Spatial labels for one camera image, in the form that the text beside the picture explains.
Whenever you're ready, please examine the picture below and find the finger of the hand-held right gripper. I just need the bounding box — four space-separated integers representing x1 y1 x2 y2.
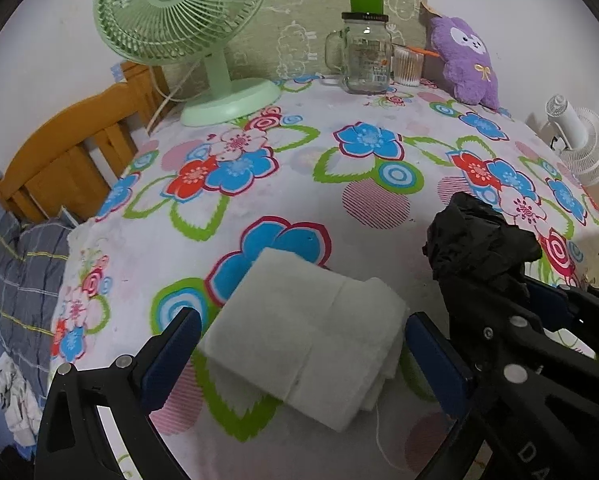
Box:
439 272 547 376
522 277 599 361

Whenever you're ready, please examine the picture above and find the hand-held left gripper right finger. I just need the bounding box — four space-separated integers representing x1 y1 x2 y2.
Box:
404 311 599 480

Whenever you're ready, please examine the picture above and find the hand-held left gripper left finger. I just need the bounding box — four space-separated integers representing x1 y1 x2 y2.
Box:
34 306 202 480

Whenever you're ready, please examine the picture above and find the black cloth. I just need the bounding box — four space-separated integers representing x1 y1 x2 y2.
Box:
422 191 544 283

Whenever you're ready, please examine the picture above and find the white towel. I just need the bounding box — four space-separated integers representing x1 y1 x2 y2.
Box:
198 247 411 433

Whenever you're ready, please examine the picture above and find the white crumpled cloth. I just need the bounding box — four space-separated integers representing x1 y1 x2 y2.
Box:
0 350 47 448

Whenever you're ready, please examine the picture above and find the white fan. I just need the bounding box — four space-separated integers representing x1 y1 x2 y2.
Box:
527 94 599 188

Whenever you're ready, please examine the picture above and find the grey plaid pillow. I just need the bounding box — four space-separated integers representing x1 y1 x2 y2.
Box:
0 212 77 401

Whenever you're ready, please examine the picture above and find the floral tablecloth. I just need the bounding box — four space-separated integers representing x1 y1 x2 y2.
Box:
46 74 599 480

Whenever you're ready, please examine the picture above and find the wooden bed headboard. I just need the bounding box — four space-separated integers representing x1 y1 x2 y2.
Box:
0 60 172 223

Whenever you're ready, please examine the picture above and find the purple plush rabbit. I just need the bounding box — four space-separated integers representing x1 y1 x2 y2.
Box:
427 15 501 111

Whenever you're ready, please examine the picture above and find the cotton swab container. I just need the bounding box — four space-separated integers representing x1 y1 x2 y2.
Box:
392 44 443 87

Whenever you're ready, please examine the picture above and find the glass mug jar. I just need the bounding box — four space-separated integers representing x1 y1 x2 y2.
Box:
324 10 394 95

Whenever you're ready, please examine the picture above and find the green printed board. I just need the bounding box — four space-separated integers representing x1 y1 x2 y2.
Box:
226 0 429 83

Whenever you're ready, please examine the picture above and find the green table fan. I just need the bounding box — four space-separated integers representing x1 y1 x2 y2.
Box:
93 0 282 128

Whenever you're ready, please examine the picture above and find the white fan cable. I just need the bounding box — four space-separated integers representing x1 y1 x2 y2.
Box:
146 65 202 133

